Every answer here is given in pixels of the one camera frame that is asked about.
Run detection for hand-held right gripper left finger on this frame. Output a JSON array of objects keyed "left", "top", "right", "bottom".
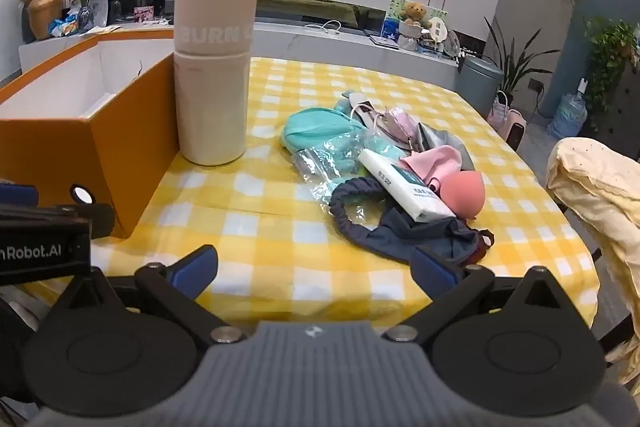
[{"left": 49, "top": 244, "right": 246, "bottom": 345}]

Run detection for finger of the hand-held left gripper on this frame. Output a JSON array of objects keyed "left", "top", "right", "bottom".
[{"left": 0, "top": 179, "right": 117, "bottom": 240}]

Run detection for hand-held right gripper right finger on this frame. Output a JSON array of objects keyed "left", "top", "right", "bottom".
[{"left": 387, "top": 246, "right": 588, "bottom": 345}]

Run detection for orange storage box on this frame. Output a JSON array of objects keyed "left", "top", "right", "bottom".
[{"left": 0, "top": 27, "right": 182, "bottom": 239}]

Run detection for pink makeup sponge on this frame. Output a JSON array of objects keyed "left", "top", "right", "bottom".
[{"left": 441, "top": 171, "right": 487, "bottom": 219}]

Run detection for pink cloth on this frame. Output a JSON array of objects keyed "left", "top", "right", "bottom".
[{"left": 400, "top": 145, "right": 463, "bottom": 198}]

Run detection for pink patterned face mask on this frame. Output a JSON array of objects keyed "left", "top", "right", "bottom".
[{"left": 384, "top": 107, "right": 426, "bottom": 148}]

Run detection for teal plush backpack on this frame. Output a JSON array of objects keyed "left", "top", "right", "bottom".
[{"left": 280, "top": 106, "right": 403, "bottom": 178}]

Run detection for navy elastic fabric cover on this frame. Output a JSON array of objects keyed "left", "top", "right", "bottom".
[{"left": 329, "top": 176, "right": 497, "bottom": 269}]

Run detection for yellow checked tablecloth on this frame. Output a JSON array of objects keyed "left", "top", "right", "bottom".
[{"left": 20, "top": 56, "right": 601, "bottom": 329}]

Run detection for white tissue packet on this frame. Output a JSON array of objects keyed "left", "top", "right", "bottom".
[{"left": 359, "top": 148, "right": 457, "bottom": 224}]

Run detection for grey pouch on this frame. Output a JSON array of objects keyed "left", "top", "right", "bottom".
[{"left": 414, "top": 123, "right": 476, "bottom": 171}]

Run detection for clear plastic bag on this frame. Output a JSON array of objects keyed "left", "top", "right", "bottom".
[{"left": 292, "top": 127, "right": 402, "bottom": 208}]

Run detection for pink checked bag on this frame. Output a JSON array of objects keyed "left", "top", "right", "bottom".
[{"left": 487, "top": 91, "right": 512, "bottom": 130}]

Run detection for beige water bottle pink lid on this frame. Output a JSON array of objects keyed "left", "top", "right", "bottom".
[{"left": 172, "top": 0, "right": 272, "bottom": 166}]

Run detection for chair with yellow cover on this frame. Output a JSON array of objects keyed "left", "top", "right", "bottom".
[{"left": 546, "top": 137, "right": 640, "bottom": 399}]

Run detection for grey trash can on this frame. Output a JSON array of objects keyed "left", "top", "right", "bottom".
[{"left": 454, "top": 54, "right": 506, "bottom": 118}]

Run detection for snack bags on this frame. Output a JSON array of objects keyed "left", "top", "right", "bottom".
[{"left": 47, "top": 14, "right": 82, "bottom": 38}]

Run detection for blue water jug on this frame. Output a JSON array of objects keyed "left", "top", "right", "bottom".
[{"left": 547, "top": 78, "right": 588, "bottom": 139}]

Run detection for gold vase with dried grass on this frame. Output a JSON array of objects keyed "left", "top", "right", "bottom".
[{"left": 11, "top": 0, "right": 65, "bottom": 40}]

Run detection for long-leaf potted plant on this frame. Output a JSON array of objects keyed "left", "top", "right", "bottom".
[{"left": 482, "top": 17, "right": 562, "bottom": 108}]

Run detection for white tv cabinet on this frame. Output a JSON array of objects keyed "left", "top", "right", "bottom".
[{"left": 19, "top": 0, "right": 461, "bottom": 82}]

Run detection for brown teddy bear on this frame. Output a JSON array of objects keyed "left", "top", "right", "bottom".
[{"left": 400, "top": 1, "right": 434, "bottom": 52}]

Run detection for bushy green plant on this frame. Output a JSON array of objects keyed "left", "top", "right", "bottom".
[{"left": 582, "top": 14, "right": 640, "bottom": 134}]

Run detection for white cable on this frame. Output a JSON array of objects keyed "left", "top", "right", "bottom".
[{"left": 305, "top": 21, "right": 344, "bottom": 39}]

